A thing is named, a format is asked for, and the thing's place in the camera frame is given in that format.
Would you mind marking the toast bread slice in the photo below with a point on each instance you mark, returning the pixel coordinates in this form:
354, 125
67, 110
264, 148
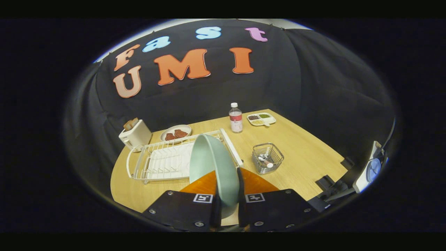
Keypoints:
128, 124
134, 122

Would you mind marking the beige plate with meat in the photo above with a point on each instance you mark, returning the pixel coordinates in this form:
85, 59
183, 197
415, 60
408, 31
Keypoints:
174, 129

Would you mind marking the black backdrop cloth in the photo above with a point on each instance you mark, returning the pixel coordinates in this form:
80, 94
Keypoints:
306, 76

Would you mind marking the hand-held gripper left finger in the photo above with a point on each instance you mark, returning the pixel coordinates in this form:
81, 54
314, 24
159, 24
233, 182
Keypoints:
181, 209

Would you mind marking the pale green plate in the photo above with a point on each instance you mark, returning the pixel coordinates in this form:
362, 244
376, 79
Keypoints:
216, 164

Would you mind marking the white divided spice dish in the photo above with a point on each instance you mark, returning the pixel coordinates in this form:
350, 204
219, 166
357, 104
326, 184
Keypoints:
261, 119

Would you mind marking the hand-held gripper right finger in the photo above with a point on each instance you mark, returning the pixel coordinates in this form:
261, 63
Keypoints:
275, 209

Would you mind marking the clear water bottle red label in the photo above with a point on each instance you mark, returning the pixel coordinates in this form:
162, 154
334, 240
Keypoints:
236, 120

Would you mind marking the white toaster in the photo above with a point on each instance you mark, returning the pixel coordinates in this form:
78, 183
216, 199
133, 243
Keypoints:
136, 136

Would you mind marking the black table clamp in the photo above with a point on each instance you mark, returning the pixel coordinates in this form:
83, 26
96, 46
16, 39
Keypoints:
347, 163
324, 181

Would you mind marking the brown meat piece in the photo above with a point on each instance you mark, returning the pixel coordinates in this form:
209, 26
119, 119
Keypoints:
170, 136
181, 133

